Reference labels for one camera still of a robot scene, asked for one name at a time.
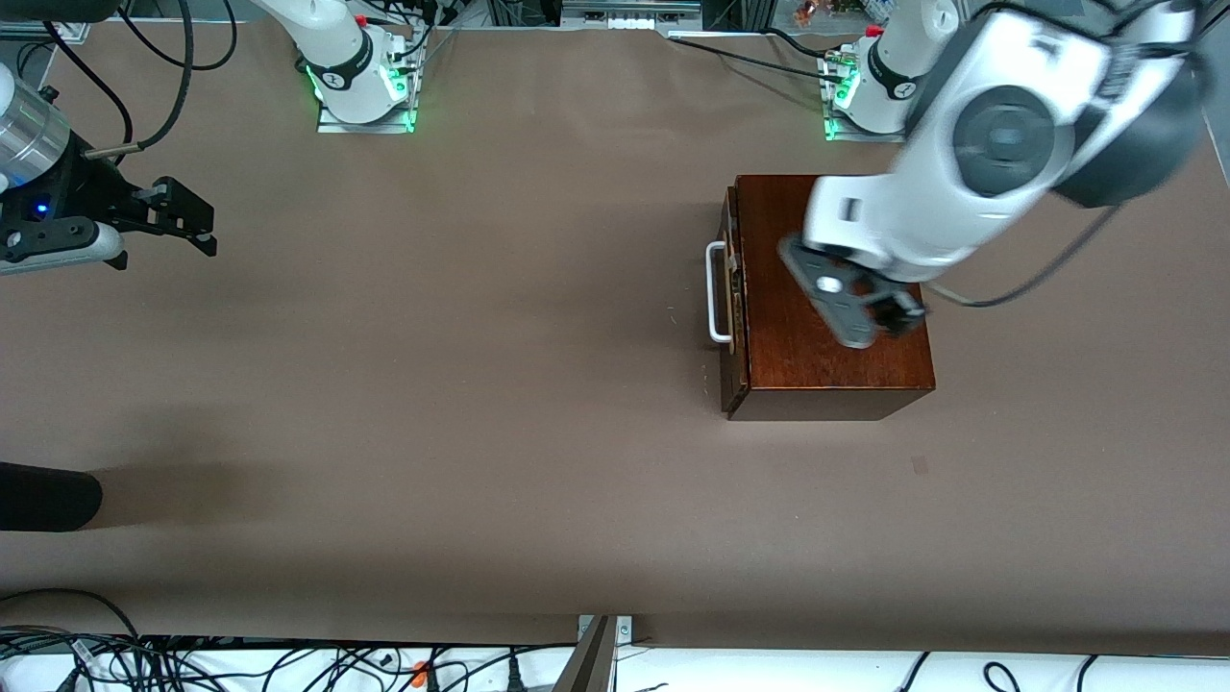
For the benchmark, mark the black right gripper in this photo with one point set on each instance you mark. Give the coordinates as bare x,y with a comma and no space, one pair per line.
91,197

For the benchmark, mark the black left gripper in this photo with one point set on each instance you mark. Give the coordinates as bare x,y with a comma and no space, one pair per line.
900,309

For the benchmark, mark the wooden drawer with dark front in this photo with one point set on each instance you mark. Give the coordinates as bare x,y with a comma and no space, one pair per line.
728,221

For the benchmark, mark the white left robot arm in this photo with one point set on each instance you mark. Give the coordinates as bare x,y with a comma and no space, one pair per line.
1009,144

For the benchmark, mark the dark brown wooden cabinet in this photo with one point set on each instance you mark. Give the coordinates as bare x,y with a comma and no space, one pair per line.
798,370

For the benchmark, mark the black rounded object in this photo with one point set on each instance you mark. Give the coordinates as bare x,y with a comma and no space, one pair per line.
48,495

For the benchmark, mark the white power strip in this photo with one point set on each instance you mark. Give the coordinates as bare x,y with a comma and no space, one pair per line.
629,21

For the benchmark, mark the dark aluminium profile beam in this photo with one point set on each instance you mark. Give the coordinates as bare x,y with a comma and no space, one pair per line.
586,668

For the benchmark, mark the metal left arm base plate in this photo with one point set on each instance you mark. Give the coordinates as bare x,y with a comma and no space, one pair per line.
850,136

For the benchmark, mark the silver corner bracket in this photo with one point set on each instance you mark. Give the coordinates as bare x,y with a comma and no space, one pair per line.
625,630

